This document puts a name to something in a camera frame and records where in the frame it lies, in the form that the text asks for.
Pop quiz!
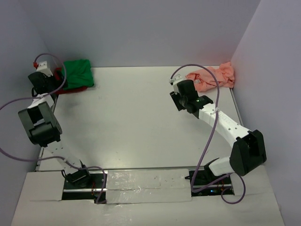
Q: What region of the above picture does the green t-shirt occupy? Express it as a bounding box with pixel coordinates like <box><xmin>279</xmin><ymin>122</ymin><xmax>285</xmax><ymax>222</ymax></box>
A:
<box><xmin>62</xmin><ymin>59</ymin><xmax>94</xmax><ymax>90</ymax></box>

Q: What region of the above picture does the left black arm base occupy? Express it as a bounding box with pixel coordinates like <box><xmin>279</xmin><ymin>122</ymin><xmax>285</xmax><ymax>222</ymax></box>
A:
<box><xmin>62</xmin><ymin>172</ymin><xmax>106</xmax><ymax>204</ymax></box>

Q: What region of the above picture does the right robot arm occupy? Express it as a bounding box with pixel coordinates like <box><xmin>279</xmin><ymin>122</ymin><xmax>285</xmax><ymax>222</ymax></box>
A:
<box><xmin>170</xmin><ymin>79</ymin><xmax>267</xmax><ymax>184</ymax></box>

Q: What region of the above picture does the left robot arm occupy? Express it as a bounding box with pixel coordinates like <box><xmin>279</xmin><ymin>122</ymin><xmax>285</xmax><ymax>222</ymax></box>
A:
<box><xmin>18</xmin><ymin>68</ymin><xmax>92</xmax><ymax>188</ymax></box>

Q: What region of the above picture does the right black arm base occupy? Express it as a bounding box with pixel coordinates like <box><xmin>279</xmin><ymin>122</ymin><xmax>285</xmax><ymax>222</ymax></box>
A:
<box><xmin>191</xmin><ymin>170</ymin><xmax>234</xmax><ymax>197</ymax></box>

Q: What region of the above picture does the red folded t-shirt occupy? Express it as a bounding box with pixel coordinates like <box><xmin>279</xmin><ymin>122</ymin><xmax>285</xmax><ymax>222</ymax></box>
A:
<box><xmin>54</xmin><ymin>67</ymin><xmax>88</xmax><ymax>95</ymax></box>

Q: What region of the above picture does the pink crumpled t-shirt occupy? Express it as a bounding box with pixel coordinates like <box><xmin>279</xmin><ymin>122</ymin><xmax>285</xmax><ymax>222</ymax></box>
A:
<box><xmin>186</xmin><ymin>62</ymin><xmax>235</xmax><ymax>92</ymax></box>

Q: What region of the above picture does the silver taped cover plate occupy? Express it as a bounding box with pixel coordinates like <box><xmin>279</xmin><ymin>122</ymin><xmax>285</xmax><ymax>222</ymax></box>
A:
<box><xmin>106</xmin><ymin>169</ymin><xmax>192</xmax><ymax>204</ymax></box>

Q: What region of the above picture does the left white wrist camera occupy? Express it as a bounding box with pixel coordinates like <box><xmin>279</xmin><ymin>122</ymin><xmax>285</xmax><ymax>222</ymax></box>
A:
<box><xmin>36</xmin><ymin>61</ymin><xmax>53</xmax><ymax>77</ymax></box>

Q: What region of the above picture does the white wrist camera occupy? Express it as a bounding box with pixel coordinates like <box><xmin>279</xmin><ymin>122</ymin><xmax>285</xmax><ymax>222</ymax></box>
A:
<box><xmin>36</xmin><ymin>61</ymin><xmax>53</xmax><ymax>77</ymax></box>
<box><xmin>169</xmin><ymin>74</ymin><xmax>184</xmax><ymax>93</ymax></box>

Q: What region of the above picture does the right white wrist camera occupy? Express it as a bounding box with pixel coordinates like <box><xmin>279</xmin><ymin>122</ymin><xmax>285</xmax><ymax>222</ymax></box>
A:
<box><xmin>169</xmin><ymin>74</ymin><xmax>184</xmax><ymax>93</ymax></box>

